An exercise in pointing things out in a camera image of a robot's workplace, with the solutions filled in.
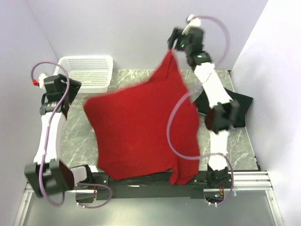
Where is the white perforated plastic basket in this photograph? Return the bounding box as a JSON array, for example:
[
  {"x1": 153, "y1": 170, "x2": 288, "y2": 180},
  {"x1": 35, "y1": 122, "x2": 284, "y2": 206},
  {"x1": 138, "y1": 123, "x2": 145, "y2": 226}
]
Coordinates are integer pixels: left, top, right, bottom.
[{"x1": 58, "y1": 55, "x2": 113, "y2": 94}]

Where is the aluminium frame rail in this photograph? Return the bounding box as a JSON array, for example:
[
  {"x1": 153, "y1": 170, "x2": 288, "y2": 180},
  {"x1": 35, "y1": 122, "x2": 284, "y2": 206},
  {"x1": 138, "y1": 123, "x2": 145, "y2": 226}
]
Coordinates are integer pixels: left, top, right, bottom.
[{"x1": 23, "y1": 171, "x2": 273, "y2": 194}]

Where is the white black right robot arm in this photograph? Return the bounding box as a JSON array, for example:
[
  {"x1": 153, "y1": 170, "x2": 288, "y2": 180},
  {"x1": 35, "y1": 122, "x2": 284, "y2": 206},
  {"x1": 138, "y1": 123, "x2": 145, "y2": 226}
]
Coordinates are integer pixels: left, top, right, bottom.
[{"x1": 168, "y1": 15, "x2": 239, "y2": 188}]

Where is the red t-shirt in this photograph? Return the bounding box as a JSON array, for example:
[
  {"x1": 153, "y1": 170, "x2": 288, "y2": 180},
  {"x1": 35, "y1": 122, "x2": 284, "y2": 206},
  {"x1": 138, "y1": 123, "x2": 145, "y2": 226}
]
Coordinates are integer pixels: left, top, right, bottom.
[{"x1": 83, "y1": 51, "x2": 200, "y2": 185}]

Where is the folded black t-shirt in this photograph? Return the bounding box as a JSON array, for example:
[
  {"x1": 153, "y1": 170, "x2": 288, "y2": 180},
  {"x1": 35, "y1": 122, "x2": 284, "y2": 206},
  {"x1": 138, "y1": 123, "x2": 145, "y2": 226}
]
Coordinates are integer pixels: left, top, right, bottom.
[{"x1": 194, "y1": 88, "x2": 253, "y2": 128}]

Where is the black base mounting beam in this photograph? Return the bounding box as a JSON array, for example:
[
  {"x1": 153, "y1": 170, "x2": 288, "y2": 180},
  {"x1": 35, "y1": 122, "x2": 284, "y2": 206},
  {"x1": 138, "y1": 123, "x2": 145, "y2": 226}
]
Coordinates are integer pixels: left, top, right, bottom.
[{"x1": 93, "y1": 171, "x2": 232, "y2": 199}]

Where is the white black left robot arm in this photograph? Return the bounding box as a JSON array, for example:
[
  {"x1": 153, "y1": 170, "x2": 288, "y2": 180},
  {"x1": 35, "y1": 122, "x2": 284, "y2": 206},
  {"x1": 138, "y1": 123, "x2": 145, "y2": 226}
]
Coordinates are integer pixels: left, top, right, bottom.
[{"x1": 24, "y1": 73, "x2": 93, "y2": 197}]

